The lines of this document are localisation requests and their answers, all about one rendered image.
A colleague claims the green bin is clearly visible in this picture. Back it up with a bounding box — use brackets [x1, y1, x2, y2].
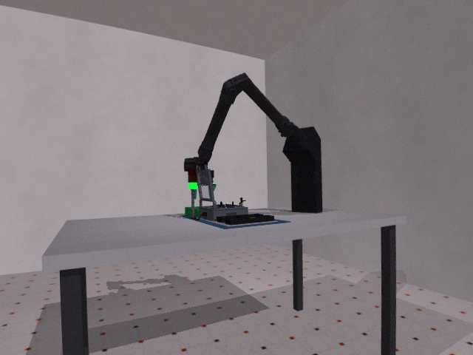
[185, 206, 199, 217]

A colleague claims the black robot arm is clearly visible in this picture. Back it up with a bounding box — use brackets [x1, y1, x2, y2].
[184, 72, 309, 172]

